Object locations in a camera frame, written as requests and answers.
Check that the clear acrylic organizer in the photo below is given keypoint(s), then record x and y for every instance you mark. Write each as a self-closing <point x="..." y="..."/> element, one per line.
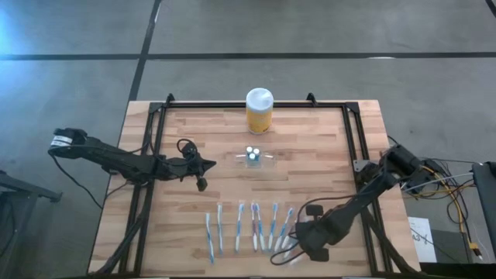
<point x="269" y="159"/>

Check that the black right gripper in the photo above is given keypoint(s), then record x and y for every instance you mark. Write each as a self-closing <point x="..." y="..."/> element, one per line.
<point x="323" y="232"/>

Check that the black aluminium table frame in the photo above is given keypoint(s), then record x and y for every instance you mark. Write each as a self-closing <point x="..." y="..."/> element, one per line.
<point x="252" y="104"/>

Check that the teal mouthwash bottle white cap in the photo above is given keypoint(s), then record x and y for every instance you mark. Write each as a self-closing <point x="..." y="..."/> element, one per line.
<point x="256" y="151"/>
<point x="249" y="149"/>
<point x="252" y="156"/>

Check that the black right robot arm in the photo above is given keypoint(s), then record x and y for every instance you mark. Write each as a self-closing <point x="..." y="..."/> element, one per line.
<point x="356" y="209"/>

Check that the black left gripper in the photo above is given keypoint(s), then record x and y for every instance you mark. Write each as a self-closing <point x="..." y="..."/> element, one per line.
<point x="188" y="166"/>

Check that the yellow canister white lid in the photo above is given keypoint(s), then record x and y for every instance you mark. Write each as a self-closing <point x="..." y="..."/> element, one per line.
<point x="259" y="112"/>

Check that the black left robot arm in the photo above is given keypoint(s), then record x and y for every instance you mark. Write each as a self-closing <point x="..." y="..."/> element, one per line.
<point x="116" y="160"/>

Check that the white paper sheet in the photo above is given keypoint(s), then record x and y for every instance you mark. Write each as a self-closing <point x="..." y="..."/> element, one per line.
<point x="420" y="248"/>

